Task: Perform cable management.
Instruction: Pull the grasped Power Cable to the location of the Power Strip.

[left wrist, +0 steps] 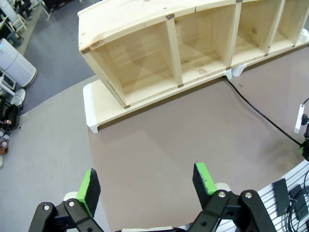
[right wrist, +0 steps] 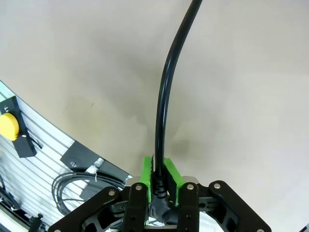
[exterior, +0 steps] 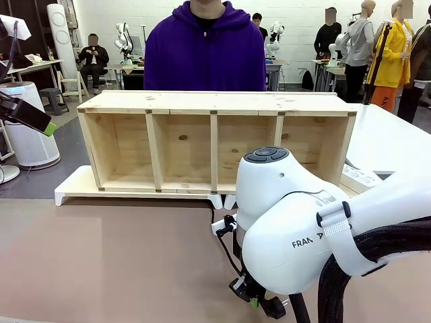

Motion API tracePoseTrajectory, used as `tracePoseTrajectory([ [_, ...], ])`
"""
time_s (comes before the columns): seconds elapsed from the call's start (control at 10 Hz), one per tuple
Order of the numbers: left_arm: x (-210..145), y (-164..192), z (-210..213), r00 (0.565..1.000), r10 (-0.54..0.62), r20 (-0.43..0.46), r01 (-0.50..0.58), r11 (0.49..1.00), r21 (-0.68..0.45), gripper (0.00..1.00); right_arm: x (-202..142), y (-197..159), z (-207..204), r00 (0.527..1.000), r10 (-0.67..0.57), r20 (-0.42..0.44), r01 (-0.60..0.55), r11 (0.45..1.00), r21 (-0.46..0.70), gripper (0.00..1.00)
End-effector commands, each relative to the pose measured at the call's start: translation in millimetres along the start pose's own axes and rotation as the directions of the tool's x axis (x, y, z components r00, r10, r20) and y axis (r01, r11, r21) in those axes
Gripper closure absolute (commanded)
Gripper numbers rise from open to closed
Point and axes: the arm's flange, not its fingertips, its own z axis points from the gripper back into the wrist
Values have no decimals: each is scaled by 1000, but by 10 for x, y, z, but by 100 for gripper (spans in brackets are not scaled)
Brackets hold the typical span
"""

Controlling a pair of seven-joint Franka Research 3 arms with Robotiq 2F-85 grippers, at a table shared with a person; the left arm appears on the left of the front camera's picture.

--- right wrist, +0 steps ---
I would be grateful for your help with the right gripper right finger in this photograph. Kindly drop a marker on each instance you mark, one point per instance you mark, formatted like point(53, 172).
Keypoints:
point(189, 210)

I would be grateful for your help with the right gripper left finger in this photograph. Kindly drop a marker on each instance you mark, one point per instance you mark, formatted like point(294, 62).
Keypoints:
point(137, 207)

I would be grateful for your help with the black flat mounting plate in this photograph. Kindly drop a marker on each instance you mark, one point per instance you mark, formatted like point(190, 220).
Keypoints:
point(80, 155)

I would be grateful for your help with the yellow emergency stop button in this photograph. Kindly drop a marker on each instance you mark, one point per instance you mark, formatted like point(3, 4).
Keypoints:
point(8, 125)

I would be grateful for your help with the slotted aluminium base plate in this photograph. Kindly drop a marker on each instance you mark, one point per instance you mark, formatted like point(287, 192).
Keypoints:
point(43, 145)

